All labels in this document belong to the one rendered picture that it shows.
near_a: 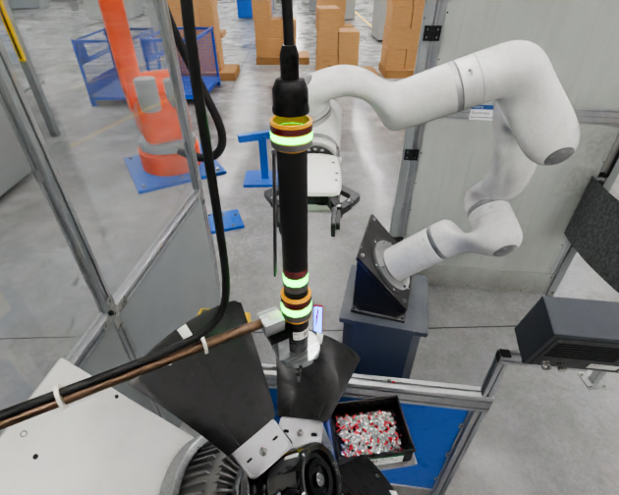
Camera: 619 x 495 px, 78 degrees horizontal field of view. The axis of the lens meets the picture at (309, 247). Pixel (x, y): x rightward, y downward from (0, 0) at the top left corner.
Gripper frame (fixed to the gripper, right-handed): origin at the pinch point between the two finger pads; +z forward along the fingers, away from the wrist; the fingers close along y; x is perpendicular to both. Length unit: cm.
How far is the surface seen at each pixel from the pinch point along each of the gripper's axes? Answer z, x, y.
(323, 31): -692, -259, 59
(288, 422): 21.5, -37.2, 3.9
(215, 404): 23.3, -21.3, 14.7
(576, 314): -10, -41, -63
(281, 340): 18.3, -4.1, 2.0
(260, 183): -256, -228, 91
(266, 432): 25.8, -26.7, 6.1
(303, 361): 19.2, -9.4, -0.8
